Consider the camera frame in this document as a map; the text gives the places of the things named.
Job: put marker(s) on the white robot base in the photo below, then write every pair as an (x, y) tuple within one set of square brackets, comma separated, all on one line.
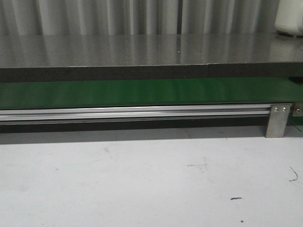
[(289, 17)]

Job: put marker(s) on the green conveyor belt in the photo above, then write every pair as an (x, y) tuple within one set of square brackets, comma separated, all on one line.
[(77, 94)]

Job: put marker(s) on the steel conveyor end plate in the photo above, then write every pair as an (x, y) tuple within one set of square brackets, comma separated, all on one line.
[(297, 109)]

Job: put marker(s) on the grey pleated curtain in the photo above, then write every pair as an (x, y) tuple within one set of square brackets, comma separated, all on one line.
[(136, 17)]

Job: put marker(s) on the steel conveyor support bracket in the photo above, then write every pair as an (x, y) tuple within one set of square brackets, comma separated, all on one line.
[(277, 121)]

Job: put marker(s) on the aluminium conveyor side rail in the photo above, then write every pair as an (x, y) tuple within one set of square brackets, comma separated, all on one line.
[(133, 112)]

